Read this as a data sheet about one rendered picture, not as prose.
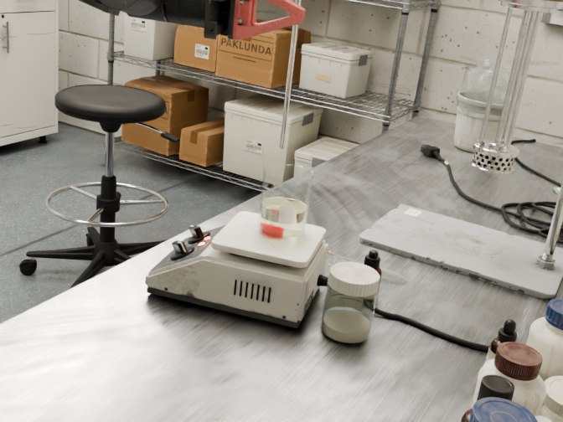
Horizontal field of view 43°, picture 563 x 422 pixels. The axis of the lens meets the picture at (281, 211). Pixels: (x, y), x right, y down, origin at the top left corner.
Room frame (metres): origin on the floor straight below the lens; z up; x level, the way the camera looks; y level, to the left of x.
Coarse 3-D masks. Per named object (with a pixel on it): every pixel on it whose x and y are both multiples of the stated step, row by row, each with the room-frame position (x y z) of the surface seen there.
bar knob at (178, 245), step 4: (176, 240) 0.83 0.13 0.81; (172, 244) 0.83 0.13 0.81; (176, 244) 0.81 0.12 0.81; (180, 244) 0.81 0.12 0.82; (184, 244) 0.81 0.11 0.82; (176, 248) 0.82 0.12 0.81; (180, 248) 0.81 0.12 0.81; (184, 248) 0.81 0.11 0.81; (188, 248) 0.83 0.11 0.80; (192, 248) 0.82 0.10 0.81; (176, 252) 0.82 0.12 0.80; (180, 252) 0.81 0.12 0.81; (184, 252) 0.81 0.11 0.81; (188, 252) 0.81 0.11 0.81; (172, 256) 0.81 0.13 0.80; (176, 256) 0.81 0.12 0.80; (180, 256) 0.80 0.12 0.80; (184, 256) 0.80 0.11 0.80
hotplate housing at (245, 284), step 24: (192, 264) 0.78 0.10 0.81; (216, 264) 0.77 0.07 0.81; (240, 264) 0.77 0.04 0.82; (264, 264) 0.77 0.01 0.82; (312, 264) 0.80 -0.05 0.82; (168, 288) 0.78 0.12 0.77; (192, 288) 0.78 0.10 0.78; (216, 288) 0.77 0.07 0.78; (240, 288) 0.76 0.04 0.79; (264, 288) 0.76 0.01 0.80; (288, 288) 0.75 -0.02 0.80; (312, 288) 0.80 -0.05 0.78; (240, 312) 0.76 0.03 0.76; (264, 312) 0.76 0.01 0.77; (288, 312) 0.75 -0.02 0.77
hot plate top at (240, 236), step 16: (240, 224) 0.84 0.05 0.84; (256, 224) 0.85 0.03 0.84; (224, 240) 0.79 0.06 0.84; (240, 240) 0.79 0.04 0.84; (256, 240) 0.80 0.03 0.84; (304, 240) 0.82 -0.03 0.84; (320, 240) 0.82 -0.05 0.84; (256, 256) 0.76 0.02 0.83; (272, 256) 0.76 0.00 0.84; (288, 256) 0.76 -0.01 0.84; (304, 256) 0.77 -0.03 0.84
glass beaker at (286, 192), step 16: (272, 176) 0.86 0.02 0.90; (288, 176) 0.86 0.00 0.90; (304, 176) 0.85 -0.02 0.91; (272, 192) 0.81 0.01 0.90; (288, 192) 0.80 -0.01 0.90; (304, 192) 0.81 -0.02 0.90; (272, 208) 0.81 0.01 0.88; (288, 208) 0.80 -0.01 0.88; (304, 208) 0.81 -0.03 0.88; (272, 224) 0.80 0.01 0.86; (288, 224) 0.80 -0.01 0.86; (304, 224) 0.82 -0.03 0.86; (272, 240) 0.80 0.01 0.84; (288, 240) 0.80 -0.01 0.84
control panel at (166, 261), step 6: (216, 228) 0.90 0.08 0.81; (222, 228) 0.88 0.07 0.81; (210, 234) 0.87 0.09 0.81; (186, 240) 0.89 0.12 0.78; (204, 240) 0.85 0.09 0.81; (210, 240) 0.84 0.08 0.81; (186, 246) 0.86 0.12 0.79; (192, 246) 0.84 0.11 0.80; (198, 246) 0.83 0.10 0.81; (204, 246) 0.82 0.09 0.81; (174, 252) 0.85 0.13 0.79; (192, 252) 0.81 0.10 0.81; (198, 252) 0.80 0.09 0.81; (168, 258) 0.83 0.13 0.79; (186, 258) 0.79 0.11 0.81; (162, 264) 0.81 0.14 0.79; (168, 264) 0.80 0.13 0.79; (150, 270) 0.80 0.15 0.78
